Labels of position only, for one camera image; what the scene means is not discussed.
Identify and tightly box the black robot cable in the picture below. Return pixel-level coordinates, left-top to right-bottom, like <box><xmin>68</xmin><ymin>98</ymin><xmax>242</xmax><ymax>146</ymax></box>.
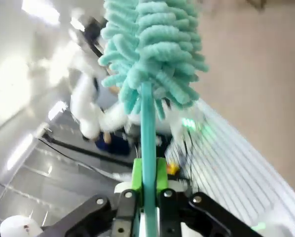
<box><xmin>37</xmin><ymin>137</ymin><xmax>136</xmax><ymax>168</ymax></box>

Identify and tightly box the teal chenille duster with handle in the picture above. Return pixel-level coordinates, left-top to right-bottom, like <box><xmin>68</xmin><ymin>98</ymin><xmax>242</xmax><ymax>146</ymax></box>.
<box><xmin>97</xmin><ymin>0</ymin><xmax>209</xmax><ymax>237</ymax></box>

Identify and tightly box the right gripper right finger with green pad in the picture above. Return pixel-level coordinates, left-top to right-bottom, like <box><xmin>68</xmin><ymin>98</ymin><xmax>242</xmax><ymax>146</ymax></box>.
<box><xmin>156</xmin><ymin>157</ymin><xmax>233</xmax><ymax>237</ymax></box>

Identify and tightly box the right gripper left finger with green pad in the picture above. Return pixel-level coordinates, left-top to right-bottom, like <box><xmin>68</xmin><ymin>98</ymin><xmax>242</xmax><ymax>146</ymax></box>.
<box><xmin>42</xmin><ymin>157</ymin><xmax>145</xmax><ymax>237</ymax></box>

